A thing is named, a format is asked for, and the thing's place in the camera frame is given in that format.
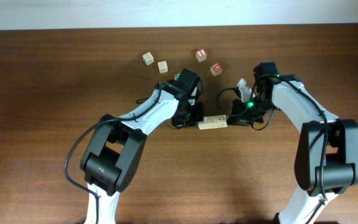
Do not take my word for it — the plain wooden picture block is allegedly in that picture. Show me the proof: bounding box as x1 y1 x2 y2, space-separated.
157 61 168 73

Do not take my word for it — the wooden butterfly block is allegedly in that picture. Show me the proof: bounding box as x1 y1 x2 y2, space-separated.
198 117 209 129

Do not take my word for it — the wooden block far left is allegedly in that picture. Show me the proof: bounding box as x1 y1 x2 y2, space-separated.
142 52 154 66

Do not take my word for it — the red letter U block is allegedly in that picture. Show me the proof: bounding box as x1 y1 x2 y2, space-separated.
210 63 223 76

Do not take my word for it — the wooden car picture block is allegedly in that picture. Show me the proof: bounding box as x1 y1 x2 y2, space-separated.
216 114 227 128

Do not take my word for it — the red letter I block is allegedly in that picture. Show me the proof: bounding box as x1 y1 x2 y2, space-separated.
196 49 208 62

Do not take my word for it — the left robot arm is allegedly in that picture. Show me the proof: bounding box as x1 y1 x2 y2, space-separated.
80 68 203 223

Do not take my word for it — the wooden block red side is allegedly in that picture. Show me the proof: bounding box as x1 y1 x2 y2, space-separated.
207 116 218 129

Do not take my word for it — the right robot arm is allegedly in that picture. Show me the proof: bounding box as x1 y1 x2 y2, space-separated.
227 62 358 224

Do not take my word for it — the green letter Z block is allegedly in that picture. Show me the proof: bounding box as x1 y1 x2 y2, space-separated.
174 73 180 80

